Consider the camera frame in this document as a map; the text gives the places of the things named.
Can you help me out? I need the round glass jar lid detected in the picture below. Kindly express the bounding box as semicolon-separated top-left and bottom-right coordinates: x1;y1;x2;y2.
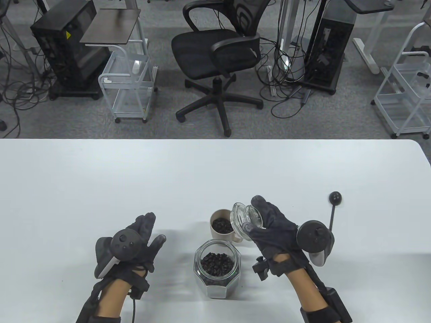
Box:
231;202;266;241

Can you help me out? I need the black white hand controller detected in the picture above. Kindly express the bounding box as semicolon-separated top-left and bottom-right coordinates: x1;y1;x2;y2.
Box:
296;220;335;267
95;229;142;279

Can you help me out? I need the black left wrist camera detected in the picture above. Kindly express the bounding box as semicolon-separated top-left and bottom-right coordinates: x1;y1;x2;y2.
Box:
130;273;151;299

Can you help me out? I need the person's right forearm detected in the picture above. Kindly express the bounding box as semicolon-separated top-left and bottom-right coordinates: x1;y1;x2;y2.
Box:
286;266;352;323

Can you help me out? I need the black white right hand controller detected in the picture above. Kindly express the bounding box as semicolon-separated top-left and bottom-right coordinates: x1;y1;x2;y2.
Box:
296;220;335;267

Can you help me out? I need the black white left hand controller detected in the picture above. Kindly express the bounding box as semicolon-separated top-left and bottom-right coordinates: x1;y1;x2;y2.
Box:
95;229;142;279

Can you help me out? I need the white power strip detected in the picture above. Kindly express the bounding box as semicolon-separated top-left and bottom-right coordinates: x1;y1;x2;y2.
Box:
266;66;278;98

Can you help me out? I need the person's right hand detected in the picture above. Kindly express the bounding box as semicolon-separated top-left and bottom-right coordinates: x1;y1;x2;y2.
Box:
247;195;308;271

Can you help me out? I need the white desk frame dark top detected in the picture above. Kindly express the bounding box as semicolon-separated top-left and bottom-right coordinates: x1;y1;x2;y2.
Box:
347;0;396;75

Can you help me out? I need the black computer tower yellow sticker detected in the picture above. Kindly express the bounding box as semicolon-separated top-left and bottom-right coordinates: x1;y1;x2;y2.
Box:
30;0;111;100

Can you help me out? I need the octagonal glass jar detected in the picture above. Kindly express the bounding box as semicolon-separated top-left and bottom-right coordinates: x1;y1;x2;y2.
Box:
193;239;242;299

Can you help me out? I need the small coffee beans heap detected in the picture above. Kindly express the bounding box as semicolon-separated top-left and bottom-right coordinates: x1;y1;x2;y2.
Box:
214;218;233;235

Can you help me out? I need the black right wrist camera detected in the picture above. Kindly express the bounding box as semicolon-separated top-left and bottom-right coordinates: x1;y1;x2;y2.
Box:
252;256;270;281

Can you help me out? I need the person's left hand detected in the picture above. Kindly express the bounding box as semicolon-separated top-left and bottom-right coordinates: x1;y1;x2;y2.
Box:
94;212;167;280

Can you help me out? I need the beige cup with handle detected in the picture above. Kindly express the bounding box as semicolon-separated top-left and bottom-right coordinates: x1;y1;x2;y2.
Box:
210;209;243;243

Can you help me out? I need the white wire utility cart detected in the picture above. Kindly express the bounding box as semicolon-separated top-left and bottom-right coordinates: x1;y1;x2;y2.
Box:
371;22;431;140

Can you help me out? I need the black measuring scoop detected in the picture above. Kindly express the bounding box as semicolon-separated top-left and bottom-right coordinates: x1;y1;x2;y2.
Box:
328;191;342;232

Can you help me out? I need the black forearm battery pack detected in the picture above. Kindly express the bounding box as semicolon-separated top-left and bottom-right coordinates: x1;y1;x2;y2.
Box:
323;288;353;323

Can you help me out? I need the black mesh office chair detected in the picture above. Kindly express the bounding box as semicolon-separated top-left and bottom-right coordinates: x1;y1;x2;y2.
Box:
171;0;271;137

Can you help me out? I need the person's left forearm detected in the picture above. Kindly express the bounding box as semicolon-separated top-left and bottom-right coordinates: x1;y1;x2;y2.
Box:
76;276;135;323

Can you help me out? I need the tangled black cable bundle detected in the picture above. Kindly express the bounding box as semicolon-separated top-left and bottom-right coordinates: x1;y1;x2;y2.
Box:
0;20;51;138

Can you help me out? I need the white desk column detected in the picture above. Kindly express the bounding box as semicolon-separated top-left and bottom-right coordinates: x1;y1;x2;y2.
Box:
278;0;303;81

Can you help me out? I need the grey desk leg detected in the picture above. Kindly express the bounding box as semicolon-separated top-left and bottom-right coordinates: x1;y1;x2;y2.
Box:
0;13;37;78

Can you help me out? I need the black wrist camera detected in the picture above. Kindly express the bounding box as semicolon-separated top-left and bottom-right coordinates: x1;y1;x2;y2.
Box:
130;273;151;299
252;256;270;281

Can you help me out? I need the brown top side table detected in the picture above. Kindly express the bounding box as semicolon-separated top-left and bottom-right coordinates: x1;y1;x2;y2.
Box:
79;9;150;56

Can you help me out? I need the white cart with brown-top table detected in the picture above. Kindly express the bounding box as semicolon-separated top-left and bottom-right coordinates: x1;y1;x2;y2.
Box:
98;45;159;123

